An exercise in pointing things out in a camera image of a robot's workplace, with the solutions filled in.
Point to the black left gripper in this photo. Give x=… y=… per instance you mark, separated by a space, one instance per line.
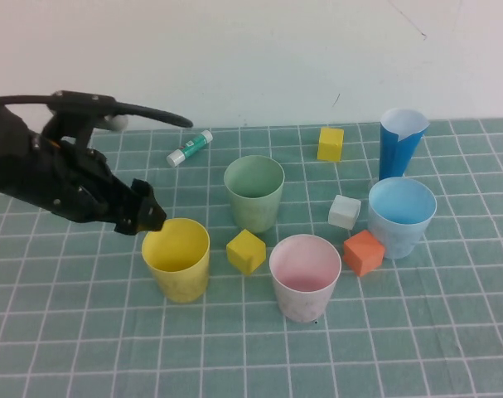
x=77 y=186

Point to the yellow plastic cup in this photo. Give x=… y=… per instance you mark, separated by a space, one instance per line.
x=180 y=273

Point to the pink plastic cup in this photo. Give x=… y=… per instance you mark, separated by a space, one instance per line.
x=305 y=298

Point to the light blue plastic cup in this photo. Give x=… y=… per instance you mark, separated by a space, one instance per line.
x=400 y=232

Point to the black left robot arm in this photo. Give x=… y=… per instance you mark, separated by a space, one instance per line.
x=6 y=157

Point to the green white glue stick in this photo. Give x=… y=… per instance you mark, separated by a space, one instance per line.
x=190 y=147

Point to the yellow foam cube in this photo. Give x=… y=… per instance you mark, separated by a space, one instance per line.
x=330 y=144
x=246 y=252

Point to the green plastic cup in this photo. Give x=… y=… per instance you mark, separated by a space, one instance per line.
x=255 y=199

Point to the green white-grid tablecloth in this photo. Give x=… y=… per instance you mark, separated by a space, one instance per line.
x=110 y=331

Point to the white foam cube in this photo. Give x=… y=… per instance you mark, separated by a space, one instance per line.
x=344 y=212

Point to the orange foam cube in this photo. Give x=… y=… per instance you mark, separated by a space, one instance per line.
x=363 y=253

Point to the blue rolled paper cone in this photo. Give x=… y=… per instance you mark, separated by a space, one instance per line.
x=396 y=149

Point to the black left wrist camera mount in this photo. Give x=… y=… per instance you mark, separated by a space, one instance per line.
x=81 y=108

